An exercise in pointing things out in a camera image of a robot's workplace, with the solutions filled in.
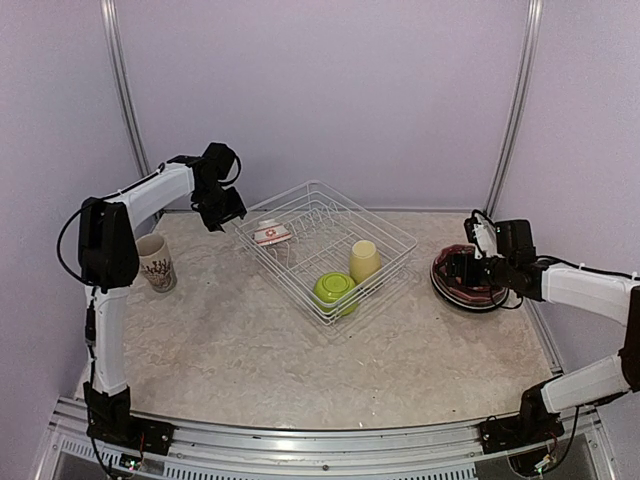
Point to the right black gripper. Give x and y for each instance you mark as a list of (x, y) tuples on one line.
[(454, 259)]

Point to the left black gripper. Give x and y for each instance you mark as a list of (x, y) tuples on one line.
[(236, 210)]

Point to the dark brown plate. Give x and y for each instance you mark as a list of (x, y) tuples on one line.
[(456, 248)]

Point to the black striped rim plate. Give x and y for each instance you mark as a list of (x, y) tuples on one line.
[(478, 311)]

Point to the white bowl red pattern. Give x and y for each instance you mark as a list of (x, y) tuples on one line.
[(270, 232)]

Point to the white floral mug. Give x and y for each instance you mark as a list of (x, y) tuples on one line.
[(155, 261)]

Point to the yellow mug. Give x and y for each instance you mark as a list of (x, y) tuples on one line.
[(364, 260)]

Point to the lime green bowl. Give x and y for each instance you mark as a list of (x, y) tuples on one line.
[(334, 293)]

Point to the pink polka dot plate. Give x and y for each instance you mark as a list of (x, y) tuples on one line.
[(474, 298)]

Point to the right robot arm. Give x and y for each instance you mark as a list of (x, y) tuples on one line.
[(615, 297)]

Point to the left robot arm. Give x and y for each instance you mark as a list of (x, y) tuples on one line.
[(109, 261)]

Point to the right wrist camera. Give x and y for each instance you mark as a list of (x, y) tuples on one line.
[(510, 239)]

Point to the white wire dish rack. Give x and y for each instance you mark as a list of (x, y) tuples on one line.
[(324, 225)]

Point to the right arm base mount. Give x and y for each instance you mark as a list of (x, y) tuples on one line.
[(513, 432)]

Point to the front aluminium rail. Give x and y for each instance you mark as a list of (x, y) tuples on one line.
[(204, 450)]

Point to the right aluminium frame post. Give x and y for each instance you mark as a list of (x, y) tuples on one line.
[(518, 104)]

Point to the aluminium frame post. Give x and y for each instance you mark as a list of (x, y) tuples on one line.
[(518, 104), (109, 15)]

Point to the left aluminium frame post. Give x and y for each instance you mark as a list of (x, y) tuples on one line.
[(109, 15)]

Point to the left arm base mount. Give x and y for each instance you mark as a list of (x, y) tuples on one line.
[(134, 433)]

